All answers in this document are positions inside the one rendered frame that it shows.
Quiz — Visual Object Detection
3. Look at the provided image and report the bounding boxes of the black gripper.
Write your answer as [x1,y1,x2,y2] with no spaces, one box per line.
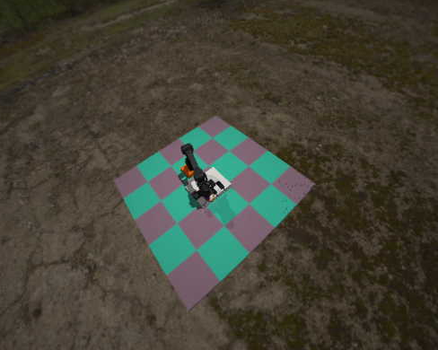
[191,179,216,200]

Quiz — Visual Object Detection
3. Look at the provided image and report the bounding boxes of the white flat deck plate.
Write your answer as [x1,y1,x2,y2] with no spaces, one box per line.
[185,167,232,209]

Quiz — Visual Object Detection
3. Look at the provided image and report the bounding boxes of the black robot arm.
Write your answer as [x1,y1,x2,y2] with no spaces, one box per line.
[180,143,215,197]

